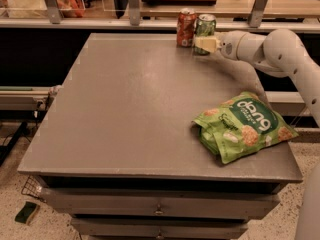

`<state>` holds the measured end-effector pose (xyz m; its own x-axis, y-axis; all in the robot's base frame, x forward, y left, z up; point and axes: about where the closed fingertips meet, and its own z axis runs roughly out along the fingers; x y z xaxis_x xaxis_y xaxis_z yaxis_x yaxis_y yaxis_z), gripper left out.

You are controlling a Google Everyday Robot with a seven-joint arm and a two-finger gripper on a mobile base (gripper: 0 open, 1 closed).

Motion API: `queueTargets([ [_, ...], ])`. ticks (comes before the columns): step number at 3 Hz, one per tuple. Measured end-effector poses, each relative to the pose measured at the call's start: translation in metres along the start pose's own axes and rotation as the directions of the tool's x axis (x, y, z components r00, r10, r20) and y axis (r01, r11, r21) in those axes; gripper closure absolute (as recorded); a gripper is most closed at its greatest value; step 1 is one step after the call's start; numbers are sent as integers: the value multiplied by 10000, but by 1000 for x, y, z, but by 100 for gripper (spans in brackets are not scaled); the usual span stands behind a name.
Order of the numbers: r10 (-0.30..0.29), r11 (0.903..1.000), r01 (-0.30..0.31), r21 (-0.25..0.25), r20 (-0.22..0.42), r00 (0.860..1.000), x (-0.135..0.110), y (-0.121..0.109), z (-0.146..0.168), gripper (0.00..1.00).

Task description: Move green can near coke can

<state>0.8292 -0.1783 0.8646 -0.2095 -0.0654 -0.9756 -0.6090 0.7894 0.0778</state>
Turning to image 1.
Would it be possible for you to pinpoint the grey drawer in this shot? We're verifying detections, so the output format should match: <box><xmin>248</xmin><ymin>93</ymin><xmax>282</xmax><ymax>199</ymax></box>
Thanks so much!
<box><xmin>41</xmin><ymin>188</ymin><xmax>279</xmax><ymax>220</ymax></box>
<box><xmin>71</xmin><ymin>218</ymin><xmax>247</xmax><ymax>240</ymax></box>

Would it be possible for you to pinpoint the grey upper drawer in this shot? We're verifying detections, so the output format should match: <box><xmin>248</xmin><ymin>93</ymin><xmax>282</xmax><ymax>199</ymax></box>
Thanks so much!
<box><xmin>41</xmin><ymin>188</ymin><xmax>279</xmax><ymax>220</ymax></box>

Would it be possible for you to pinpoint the grey lower drawer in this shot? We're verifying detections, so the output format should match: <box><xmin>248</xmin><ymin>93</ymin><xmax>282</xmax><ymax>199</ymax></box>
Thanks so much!
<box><xmin>71</xmin><ymin>218</ymin><xmax>247</xmax><ymax>240</ymax></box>

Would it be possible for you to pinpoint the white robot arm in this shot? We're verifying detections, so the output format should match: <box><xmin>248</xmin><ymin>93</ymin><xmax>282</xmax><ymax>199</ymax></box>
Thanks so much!
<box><xmin>194</xmin><ymin>29</ymin><xmax>320</xmax><ymax>240</ymax></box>

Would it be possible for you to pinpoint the red coke can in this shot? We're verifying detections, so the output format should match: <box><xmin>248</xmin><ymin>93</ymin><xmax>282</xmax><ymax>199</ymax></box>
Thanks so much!
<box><xmin>177</xmin><ymin>8</ymin><xmax>197</xmax><ymax>47</ymax></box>

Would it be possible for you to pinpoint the green dang chips bag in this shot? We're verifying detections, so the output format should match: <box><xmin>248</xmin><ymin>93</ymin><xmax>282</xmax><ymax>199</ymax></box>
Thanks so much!
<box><xmin>193</xmin><ymin>92</ymin><xmax>298</xmax><ymax>164</ymax></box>

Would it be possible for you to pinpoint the metal rail shelf left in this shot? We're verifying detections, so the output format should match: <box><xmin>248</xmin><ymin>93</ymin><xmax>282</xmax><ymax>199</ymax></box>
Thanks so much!
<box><xmin>0</xmin><ymin>86</ymin><xmax>57</xmax><ymax>111</ymax></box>

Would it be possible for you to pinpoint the wire basket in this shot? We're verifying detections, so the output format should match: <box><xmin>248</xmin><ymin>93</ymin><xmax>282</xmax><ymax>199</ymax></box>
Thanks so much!
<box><xmin>21</xmin><ymin>176</ymin><xmax>44</xmax><ymax>202</ymax></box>

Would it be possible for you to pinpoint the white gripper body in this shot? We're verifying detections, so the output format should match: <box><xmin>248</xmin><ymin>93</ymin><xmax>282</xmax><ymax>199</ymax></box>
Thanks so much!
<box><xmin>220</xmin><ymin>31</ymin><xmax>248</xmax><ymax>60</ymax></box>

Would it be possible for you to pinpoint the green yellow sponge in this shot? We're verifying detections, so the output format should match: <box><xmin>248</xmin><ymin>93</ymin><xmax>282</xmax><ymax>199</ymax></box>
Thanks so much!
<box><xmin>15</xmin><ymin>201</ymin><xmax>39</xmax><ymax>225</ymax></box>

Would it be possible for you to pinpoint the green soda can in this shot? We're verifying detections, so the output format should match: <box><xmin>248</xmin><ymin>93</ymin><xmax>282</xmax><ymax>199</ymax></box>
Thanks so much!
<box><xmin>194</xmin><ymin>14</ymin><xmax>216</xmax><ymax>40</ymax></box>

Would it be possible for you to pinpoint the orange snack bag background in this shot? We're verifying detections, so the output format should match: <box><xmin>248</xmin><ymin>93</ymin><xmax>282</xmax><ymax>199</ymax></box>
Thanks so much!
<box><xmin>56</xmin><ymin>0</ymin><xmax>85</xmax><ymax>18</ymax></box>

